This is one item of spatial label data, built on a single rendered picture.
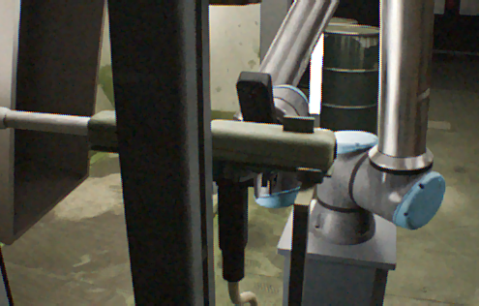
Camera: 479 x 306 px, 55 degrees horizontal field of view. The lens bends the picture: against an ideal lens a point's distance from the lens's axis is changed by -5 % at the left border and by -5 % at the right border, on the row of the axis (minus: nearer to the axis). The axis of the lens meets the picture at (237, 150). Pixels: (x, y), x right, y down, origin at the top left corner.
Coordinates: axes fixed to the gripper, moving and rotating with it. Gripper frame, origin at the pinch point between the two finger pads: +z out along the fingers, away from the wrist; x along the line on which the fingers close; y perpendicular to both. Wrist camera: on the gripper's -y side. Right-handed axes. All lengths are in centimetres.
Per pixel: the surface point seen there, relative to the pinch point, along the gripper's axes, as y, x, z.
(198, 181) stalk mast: -6.5, -3.4, 18.1
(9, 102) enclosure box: 13, 86, -58
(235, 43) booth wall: 27, 82, -276
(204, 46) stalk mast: -16.9, -3.4, 16.3
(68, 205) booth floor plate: 105, 148, -158
